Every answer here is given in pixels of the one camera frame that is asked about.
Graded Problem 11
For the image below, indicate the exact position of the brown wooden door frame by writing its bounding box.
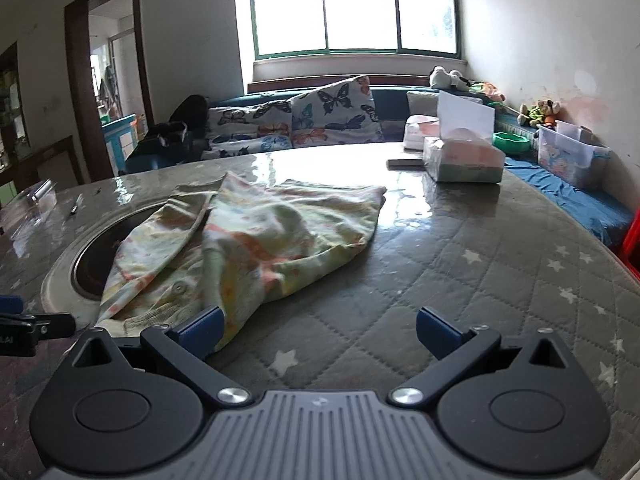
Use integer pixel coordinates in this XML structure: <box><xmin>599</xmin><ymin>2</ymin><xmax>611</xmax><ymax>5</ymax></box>
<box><xmin>64</xmin><ymin>0</ymin><xmax>156</xmax><ymax>178</ymax></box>

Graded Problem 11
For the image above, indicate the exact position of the white cardboard box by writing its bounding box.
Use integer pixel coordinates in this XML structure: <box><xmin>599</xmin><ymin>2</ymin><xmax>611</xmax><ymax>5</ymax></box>
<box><xmin>437</xmin><ymin>91</ymin><xmax>496</xmax><ymax>139</ymax></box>

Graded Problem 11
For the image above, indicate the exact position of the long butterfly print pillow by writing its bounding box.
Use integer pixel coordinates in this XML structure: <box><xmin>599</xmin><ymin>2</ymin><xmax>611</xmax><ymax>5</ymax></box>
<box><xmin>206</xmin><ymin>132</ymin><xmax>295</xmax><ymax>162</ymax></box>
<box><xmin>207</xmin><ymin>101</ymin><xmax>293</xmax><ymax>137</ymax></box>

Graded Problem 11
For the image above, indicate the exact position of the pastel patterned children's garment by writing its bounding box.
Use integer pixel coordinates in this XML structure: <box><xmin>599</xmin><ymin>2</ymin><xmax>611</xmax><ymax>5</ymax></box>
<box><xmin>95</xmin><ymin>171</ymin><xmax>387</xmax><ymax>353</ymax></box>

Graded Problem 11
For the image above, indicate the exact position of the pink white tissue pack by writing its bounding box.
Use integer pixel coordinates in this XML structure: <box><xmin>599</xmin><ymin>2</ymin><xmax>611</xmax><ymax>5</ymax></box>
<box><xmin>402</xmin><ymin>115</ymin><xmax>441</xmax><ymax>150</ymax></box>

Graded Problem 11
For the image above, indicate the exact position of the clear plastic storage box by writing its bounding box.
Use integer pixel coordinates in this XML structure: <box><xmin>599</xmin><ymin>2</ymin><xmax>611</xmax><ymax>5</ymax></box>
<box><xmin>537</xmin><ymin>120</ymin><xmax>611</xmax><ymax>191</ymax></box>

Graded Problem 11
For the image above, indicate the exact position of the green framed window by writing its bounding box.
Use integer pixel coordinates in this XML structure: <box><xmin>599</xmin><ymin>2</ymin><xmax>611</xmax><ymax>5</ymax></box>
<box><xmin>247</xmin><ymin>0</ymin><xmax>461</xmax><ymax>61</ymax></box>

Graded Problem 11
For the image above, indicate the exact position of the square butterfly print pillow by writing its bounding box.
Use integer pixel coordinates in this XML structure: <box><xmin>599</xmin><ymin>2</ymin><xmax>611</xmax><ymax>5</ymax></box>
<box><xmin>290</xmin><ymin>75</ymin><xmax>383</xmax><ymax>148</ymax></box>

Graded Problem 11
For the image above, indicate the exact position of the plain grey pillow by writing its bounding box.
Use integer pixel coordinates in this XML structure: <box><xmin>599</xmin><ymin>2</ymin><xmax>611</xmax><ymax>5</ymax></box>
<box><xmin>407</xmin><ymin>90</ymin><xmax>442</xmax><ymax>117</ymax></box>

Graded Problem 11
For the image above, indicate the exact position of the black bag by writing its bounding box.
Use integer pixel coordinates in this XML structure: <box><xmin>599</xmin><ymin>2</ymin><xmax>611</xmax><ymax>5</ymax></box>
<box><xmin>134</xmin><ymin>95</ymin><xmax>210</xmax><ymax>162</ymax></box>

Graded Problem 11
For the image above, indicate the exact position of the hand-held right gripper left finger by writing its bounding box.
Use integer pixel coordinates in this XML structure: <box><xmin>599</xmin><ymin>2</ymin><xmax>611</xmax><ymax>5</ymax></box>
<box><xmin>64</xmin><ymin>305</ymin><xmax>252</xmax><ymax>408</ymax></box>

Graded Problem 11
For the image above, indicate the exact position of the white plush toy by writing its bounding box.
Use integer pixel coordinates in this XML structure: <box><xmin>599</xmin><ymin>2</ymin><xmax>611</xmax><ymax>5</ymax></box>
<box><xmin>429</xmin><ymin>66</ymin><xmax>473</xmax><ymax>92</ymax></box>

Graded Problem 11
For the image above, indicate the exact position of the orange green toy pile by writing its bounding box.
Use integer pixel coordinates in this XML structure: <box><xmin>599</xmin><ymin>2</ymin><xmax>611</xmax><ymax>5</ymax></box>
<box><xmin>470</xmin><ymin>81</ymin><xmax>506</xmax><ymax>106</ymax></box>

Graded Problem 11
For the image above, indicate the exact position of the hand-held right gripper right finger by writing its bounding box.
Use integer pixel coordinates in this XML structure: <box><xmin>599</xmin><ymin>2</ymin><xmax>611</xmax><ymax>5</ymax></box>
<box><xmin>389</xmin><ymin>306</ymin><xmax>577</xmax><ymax>408</ymax></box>

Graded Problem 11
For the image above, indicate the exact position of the green plastic bowl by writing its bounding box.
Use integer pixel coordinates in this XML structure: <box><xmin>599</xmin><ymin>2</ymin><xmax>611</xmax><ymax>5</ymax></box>
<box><xmin>492</xmin><ymin>131</ymin><xmax>532</xmax><ymax>154</ymax></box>

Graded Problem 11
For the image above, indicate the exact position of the red plastic stool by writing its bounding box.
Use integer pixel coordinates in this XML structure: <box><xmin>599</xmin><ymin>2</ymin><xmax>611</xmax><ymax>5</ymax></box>
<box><xmin>612</xmin><ymin>207</ymin><xmax>640</xmax><ymax>283</ymax></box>

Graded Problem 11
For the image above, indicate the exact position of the dark wooden display cabinet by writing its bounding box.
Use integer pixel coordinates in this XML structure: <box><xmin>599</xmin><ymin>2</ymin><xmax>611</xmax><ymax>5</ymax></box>
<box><xmin>0</xmin><ymin>42</ymin><xmax>32</xmax><ymax>186</ymax></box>

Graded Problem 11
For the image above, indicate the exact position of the pink green tissue pack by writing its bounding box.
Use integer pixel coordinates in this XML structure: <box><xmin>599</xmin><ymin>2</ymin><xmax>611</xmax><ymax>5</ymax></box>
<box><xmin>422</xmin><ymin>127</ymin><xmax>506</xmax><ymax>183</ymax></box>

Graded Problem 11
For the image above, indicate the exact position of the brown wooden chair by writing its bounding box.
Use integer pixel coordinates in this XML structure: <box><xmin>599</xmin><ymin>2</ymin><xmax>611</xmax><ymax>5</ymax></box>
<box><xmin>17</xmin><ymin>136</ymin><xmax>86</xmax><ymax>192</ymax></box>

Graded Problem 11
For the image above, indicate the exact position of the green brown plush toy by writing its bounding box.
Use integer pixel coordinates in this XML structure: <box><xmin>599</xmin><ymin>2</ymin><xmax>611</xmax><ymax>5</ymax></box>
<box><xmin>517</xmin><ymin>99</ymin><xmax>561</xmax><ymax>128</ymax></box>

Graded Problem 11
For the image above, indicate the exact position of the blue cabinet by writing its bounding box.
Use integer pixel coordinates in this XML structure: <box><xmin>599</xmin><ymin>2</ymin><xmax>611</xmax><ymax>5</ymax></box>
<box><xmin>102</xmin><ymin>114</ymin><xmax>139</xmax><ymax>173</ymax></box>

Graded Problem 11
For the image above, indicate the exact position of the blue cushioned bench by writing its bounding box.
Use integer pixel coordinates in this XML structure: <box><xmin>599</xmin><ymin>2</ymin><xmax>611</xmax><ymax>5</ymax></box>
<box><xmin>125</xmin><ymin>87</ymin><xmax>636</xmax><ymax>248</ymax></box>

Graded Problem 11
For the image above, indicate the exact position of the round black induction cooktop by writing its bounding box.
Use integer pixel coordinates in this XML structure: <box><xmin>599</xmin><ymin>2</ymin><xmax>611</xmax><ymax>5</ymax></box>
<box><xmin>41</xmin><ymin>199</ymin><xmax>173</xmax><ymax>315</ymax></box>

